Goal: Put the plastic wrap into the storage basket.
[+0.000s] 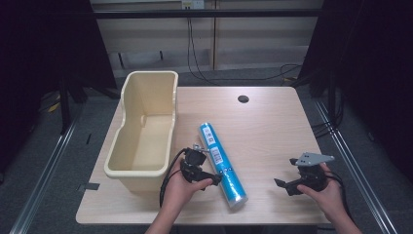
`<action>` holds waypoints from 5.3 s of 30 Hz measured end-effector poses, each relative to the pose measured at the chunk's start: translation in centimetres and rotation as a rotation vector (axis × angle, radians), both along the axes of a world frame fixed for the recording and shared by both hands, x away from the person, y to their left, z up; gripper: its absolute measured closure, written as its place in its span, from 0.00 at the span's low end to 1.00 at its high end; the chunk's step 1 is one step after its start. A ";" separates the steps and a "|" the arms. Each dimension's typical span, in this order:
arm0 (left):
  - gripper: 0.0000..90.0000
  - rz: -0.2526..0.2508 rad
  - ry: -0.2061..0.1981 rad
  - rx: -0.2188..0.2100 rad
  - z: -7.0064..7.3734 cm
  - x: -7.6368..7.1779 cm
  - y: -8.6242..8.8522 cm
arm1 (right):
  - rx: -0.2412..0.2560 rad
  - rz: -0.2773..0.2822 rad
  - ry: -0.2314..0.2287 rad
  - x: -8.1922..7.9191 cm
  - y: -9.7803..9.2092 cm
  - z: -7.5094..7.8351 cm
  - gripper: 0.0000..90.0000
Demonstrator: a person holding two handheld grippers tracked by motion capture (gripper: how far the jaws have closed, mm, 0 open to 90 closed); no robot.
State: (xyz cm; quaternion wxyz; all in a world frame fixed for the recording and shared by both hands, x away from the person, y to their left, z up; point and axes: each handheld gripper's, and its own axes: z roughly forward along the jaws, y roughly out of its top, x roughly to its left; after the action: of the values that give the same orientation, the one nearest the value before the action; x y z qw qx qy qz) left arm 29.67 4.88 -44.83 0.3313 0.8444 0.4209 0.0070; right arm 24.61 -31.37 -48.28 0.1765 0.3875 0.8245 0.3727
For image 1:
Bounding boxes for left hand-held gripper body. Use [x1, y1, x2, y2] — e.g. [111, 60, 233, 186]
[179, 143, 210, 183]

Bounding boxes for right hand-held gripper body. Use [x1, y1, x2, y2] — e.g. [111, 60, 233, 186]
[289, 152, 336, 193]

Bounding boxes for blue plastic-wrapped roll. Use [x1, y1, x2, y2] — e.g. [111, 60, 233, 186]
[198, 122, 248, 209]

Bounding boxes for person's right hand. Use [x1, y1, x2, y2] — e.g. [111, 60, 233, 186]
[296, 162, 348, 223]

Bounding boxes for person's left hand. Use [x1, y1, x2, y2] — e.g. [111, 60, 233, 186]
[161, 158, 214, 216]

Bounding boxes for cream plastic bin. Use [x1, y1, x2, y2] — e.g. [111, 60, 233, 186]
[103, 70, 180, 193]

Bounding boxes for black tape piece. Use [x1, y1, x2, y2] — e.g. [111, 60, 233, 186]
[76, 182, 101, 193]

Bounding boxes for black curtain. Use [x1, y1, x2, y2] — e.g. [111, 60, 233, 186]
[296, 0, 413, 183]
[0, 0, 119, 176]

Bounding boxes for black metal stand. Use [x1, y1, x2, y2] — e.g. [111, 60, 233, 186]
[57, 76, 74, 136]

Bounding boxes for right hand-held gripper black cable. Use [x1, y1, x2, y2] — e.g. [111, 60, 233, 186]
[325, 170, 357, 225]

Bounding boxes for hand-held gripper black cable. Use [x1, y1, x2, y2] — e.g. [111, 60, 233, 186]
[325, 170, 357, 225]
[158, 147, 190, 209]

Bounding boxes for left hand-held gripper black cable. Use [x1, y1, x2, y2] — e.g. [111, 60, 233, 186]
[158, 147, 190, 209]

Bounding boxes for metal floor rail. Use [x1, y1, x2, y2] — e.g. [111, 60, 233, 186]
[9, 102, 86, 234]
[313, 99, 399, 234]

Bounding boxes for black floor cables bundle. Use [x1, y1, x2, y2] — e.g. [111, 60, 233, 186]
[311, 94, 346, 139]

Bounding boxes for black cable hanging from socket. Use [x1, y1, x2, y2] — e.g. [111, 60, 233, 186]
[186, 7, 304, 87]

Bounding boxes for white wall socket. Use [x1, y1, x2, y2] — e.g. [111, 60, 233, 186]
[180, 0, 206, 10]

